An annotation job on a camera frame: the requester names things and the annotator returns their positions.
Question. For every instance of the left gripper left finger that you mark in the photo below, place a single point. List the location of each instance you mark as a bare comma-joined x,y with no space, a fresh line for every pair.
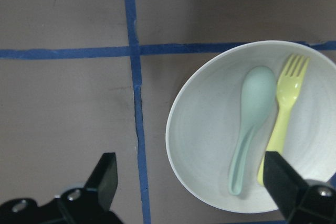
103,181

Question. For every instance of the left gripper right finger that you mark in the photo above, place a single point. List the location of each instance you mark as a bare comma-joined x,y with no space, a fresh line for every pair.
285,186

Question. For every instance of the pale green plastic spoon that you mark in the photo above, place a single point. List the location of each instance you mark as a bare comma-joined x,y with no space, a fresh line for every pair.
256,100

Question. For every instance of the yellow plastic fork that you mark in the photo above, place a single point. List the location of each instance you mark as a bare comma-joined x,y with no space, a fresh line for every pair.
288,90

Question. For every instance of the white round plate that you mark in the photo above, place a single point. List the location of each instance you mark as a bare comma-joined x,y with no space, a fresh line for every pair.
216,159

